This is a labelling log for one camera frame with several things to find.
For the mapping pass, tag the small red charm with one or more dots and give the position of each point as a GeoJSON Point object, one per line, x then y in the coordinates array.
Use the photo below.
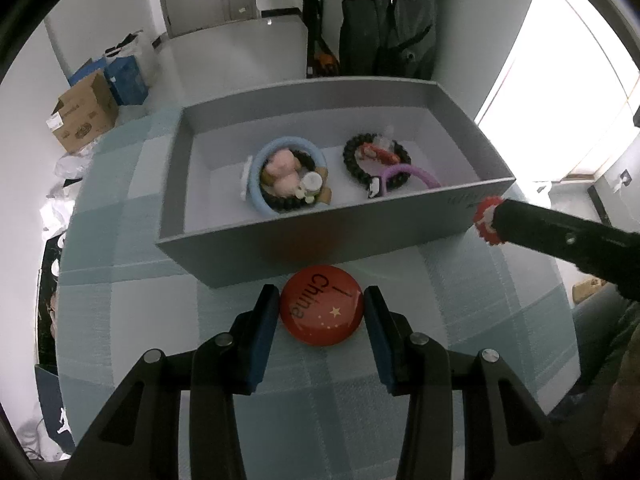
{"type": "Point", "coordinates": [375, 151]}

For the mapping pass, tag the brown cardboard box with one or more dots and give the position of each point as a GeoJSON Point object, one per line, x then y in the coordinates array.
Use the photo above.
{"type": "Point", "coordinates": [85, 110]}

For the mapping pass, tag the pink plush charm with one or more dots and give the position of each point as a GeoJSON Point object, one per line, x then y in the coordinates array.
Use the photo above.
{"type": "Point", "coordinates": [282, 162]}

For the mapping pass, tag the red round badge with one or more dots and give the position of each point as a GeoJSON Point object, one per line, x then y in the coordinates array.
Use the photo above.
{"type": "Point", "coordinates": [320, 320]}

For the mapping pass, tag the white plastic bags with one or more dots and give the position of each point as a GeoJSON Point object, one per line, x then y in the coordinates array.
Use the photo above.
{"type": "Point", "coordinates": [65, 200]}

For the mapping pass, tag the small white charm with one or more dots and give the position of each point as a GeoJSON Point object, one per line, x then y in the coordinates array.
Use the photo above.
{"type": "Point", "coordinates": [312, 181]}

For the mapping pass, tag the grey cardboard box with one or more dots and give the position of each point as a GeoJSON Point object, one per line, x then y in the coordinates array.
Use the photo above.
{"type": "Point", "coordinates": [350, 235]}

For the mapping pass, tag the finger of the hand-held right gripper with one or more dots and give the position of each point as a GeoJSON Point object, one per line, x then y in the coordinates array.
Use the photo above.
{"type": "Point", "coordinates": [540, 230]}

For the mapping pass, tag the black metal stand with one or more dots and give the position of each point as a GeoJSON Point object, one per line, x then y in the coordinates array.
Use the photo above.
{"type": "Point", "coordinates": [312, 10]}

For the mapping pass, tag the red and white scrunchie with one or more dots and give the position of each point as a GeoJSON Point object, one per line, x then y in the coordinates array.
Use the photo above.
{"type": "Point", "coordinates": [482, 215]}

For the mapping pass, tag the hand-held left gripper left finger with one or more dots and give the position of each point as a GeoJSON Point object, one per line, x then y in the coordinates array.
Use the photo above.
{"type": "Point", "coordinates": [262, 340]}

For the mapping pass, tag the checked light blue tablecloth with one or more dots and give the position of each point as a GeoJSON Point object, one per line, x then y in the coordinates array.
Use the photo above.
{"type": "Point", "coordinates": [150, 310]}

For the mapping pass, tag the dark hanging coat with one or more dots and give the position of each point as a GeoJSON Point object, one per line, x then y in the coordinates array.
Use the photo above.
{"type": "Point", "coordinates": [390, 20]}

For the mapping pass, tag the blue storage box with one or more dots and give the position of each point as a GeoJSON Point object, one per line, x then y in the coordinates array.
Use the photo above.
{"type": "Point", "coordinates": [127, 80]}

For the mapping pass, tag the bright window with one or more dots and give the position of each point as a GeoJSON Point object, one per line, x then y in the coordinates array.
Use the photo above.
{"type": "Point", "coordinates": [550, 85]}

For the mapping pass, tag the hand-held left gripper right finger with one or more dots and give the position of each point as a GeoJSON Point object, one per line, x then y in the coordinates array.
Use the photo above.
{"type": "Point", "coordinates": [382, 340]}

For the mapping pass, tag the dark blue shoe box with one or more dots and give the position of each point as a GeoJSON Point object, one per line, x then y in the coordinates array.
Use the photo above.
{"type": "Point", "coordinates": [52, 405]}

